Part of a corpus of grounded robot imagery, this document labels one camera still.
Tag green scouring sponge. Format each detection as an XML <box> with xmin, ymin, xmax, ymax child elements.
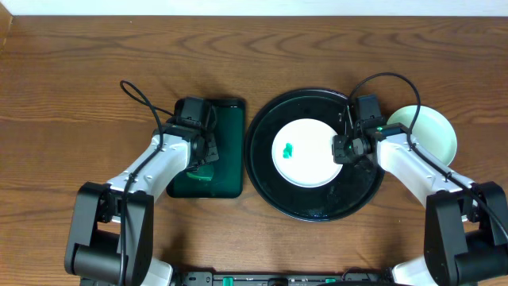
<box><xmin>186</xmin><ymin>164</ymin><xmax>214</xmax><ymax>181</ymax></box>

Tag black rectangular water tray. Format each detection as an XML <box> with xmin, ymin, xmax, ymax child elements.
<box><xmin>166</xmin><ymin>99</ymin><xmax>245</xmax><ymax>199</ymax></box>

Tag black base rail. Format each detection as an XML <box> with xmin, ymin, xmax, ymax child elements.
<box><xmin>79</xmin><ymin>265</ymin><xmax>398</xmax><ymax>286</ymax></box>

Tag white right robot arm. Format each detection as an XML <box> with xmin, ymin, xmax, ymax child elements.
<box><xmin>332</xmin><ymin>123</ymin><xmax>507</xmax><ymax>285</ymax></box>

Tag black round serving tray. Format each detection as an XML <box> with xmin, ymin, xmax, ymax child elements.
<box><xmin>244</xmin><ymin>88</ymin><xmax>384</xmax><ymax>222</ymax></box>

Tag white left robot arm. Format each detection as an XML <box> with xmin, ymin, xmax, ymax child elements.
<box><xmin>64</xmin><ymin>119</ymin><xmax>218</xmax><ymax>285</ymax></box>

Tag white plate front green stain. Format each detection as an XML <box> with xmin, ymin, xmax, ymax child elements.
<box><xmin>412</xmin><ymin>106</ymin><xmax>457</xmax><ymax>166</ymax></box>

